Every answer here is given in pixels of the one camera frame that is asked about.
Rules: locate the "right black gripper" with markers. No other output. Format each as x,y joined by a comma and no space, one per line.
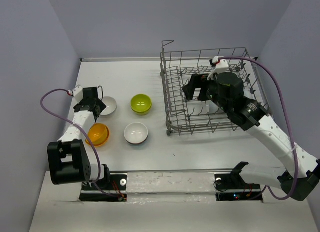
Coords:
197,80

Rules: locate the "white bowl stack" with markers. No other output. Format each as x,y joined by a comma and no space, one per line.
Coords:
111,105

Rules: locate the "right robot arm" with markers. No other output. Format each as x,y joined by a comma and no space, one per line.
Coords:
300,171

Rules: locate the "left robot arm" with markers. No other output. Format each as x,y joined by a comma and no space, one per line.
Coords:
74,158

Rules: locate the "green bowl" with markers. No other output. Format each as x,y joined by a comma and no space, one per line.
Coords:
141,104

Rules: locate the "white bowl red rim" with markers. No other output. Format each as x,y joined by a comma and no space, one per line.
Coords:
136,133

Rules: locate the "orange bowl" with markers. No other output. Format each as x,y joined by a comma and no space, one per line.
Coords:
99,134

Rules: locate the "grey wire dish rack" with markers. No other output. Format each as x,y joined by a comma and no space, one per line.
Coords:
194,116

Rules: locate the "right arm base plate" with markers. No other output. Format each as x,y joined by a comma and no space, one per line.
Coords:
231,189

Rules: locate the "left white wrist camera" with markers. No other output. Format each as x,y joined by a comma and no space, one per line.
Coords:
76,93

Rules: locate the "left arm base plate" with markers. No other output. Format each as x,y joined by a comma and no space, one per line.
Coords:
115,191

